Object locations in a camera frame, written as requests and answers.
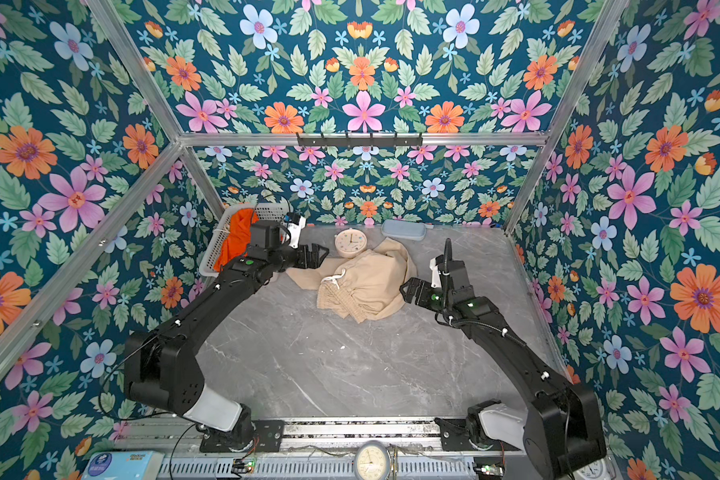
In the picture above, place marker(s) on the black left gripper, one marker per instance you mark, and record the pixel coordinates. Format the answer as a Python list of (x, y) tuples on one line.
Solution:
[(315, 260)]

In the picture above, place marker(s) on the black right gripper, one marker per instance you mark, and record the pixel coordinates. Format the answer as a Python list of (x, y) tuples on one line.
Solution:
[(425, 287)]

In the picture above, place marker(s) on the beige drawstring shorts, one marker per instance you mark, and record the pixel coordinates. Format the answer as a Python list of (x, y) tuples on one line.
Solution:
[(365, 287)]

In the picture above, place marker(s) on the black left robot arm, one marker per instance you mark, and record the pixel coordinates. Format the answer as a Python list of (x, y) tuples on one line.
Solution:
[(160, 366)]

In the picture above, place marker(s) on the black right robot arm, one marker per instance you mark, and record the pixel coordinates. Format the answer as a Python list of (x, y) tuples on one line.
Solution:
[(559, 427)]

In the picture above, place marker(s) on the orange shorts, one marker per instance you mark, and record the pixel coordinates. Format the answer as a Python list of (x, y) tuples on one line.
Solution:
[(238, 237)]

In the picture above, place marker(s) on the pink round alarm clock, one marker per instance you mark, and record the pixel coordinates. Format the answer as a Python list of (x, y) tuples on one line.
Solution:
[(349, 243)]

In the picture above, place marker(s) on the white plastic laundry basket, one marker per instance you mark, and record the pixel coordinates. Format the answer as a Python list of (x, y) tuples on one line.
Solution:
[(265, 211)]

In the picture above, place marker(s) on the grey-blue pencil case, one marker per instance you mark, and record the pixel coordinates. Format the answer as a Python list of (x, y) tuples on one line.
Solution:
[(400, 229)]

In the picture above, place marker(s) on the beige round front clock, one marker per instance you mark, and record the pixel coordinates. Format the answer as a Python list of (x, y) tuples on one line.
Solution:
[(372, 461)]

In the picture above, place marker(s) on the white round corner clock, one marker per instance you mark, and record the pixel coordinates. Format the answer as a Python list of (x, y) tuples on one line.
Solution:
[(597, 470)]

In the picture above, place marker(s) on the blue tissue pack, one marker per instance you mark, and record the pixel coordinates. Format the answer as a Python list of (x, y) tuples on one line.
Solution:
[(124, 465)]

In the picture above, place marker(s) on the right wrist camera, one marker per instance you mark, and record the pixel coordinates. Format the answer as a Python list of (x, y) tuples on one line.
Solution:
[(434, 266)]

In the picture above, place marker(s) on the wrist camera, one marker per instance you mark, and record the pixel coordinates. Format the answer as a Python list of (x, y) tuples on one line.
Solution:
[(434, 266), (294, 223)]

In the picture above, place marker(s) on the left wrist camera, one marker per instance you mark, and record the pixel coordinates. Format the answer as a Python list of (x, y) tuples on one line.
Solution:
[(294, 223)]

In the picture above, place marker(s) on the black wall hook rail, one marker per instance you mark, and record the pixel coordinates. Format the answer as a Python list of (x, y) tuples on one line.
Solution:
[(347, 140)]

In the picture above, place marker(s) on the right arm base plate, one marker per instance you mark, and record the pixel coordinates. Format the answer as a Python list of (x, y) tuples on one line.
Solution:
[(455, 436)]

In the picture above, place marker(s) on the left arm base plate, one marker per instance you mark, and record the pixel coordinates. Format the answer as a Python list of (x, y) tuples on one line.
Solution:
[(248, 436)]

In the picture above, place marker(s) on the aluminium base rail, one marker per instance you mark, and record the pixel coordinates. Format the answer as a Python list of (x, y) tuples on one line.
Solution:
[(322, 448)]

